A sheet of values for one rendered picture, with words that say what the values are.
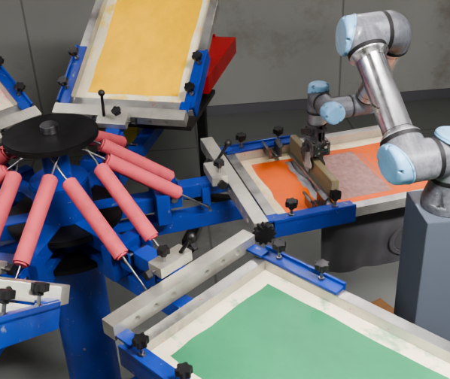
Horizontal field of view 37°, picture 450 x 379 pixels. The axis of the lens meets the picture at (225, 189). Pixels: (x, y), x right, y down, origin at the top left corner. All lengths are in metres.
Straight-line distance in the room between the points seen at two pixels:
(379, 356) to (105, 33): 1.99
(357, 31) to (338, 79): 3.64
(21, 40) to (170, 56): 2.56
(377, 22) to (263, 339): 0.96
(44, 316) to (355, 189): 1.33
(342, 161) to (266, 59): 2.79
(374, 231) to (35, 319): 1.38
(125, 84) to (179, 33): 0.34
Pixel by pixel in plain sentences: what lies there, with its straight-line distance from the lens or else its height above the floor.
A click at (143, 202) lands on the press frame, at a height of 1.01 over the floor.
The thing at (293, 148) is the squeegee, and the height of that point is 1.02.
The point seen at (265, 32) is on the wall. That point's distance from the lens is 5.42.
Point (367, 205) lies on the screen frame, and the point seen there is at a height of 0.99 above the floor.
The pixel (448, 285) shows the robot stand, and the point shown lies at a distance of 2.12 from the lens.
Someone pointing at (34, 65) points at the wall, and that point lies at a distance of 5.51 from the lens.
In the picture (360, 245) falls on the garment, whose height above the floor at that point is 0.76.
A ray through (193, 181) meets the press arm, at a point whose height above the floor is 1.04.
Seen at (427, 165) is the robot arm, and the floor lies 1.38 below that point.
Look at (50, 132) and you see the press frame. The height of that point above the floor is 1.33.
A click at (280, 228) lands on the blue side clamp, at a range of 2.31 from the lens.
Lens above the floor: 2.24
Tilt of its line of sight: 30 degrees down
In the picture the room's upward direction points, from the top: 3 degrees counter-clockwise
